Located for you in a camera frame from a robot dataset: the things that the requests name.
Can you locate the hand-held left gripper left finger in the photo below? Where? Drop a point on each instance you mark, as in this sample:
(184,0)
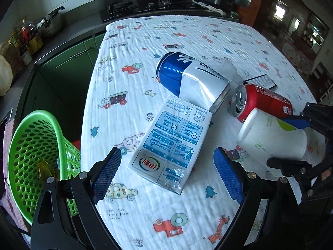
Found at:
(106,174)

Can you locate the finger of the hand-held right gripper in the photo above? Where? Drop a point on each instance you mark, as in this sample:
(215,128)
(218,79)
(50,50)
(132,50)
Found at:
(295,123)
(286,165)

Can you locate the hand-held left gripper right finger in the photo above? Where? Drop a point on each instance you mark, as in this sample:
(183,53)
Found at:
(229,177)

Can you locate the white paper cup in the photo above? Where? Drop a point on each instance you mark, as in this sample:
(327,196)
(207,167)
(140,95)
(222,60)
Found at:
(268,138)

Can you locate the crushed yellow plastic bottle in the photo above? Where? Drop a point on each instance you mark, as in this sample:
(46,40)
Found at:
(45,170)

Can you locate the white blue milk carton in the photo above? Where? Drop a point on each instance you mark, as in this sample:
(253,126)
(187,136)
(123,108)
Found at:
(169,145)

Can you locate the green plastic basket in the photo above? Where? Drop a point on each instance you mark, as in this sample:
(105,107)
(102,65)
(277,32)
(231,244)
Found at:
(28,145)

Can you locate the red soda can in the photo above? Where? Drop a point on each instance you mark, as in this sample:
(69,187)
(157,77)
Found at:
(268,99)

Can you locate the black card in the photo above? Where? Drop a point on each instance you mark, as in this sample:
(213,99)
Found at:
(262,82)

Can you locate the white baby fence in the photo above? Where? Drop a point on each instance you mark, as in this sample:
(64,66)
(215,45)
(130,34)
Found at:
(294,54)

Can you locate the clear plastic cup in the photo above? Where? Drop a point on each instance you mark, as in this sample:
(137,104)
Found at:
(229,70)

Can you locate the blue white drink can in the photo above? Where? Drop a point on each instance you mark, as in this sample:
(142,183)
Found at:
(190,80)

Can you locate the brown cleaning cloth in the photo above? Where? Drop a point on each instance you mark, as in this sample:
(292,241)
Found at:
(9,127)

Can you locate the green kitchen cabinets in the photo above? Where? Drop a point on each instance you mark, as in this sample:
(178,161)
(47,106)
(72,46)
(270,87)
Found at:
(65,65)

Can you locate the wooden glass cabinet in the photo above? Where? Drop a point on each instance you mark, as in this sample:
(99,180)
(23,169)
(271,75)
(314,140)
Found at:
(260,10)

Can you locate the round wooden chopping block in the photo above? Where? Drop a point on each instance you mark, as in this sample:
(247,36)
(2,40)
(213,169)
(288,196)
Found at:
(5,75)

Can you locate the small white jar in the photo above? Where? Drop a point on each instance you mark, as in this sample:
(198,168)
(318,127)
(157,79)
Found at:
(26,57)

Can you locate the white rag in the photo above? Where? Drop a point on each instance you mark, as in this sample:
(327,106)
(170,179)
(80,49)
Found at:
(210,6)

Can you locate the printed white tablecloth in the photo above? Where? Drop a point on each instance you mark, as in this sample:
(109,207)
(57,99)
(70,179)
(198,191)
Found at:
(182,31)

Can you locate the yellow seasoning tin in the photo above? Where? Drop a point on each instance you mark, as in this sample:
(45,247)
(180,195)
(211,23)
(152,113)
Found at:
(35,44)

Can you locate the steel cooking pot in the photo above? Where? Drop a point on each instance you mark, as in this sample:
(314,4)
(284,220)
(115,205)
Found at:
(52,24)

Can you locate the dark sauce bottle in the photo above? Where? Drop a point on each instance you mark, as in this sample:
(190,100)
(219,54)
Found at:
(26,32)

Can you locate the black gas stove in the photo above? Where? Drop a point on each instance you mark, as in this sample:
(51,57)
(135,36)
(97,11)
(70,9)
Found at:
(122,6)

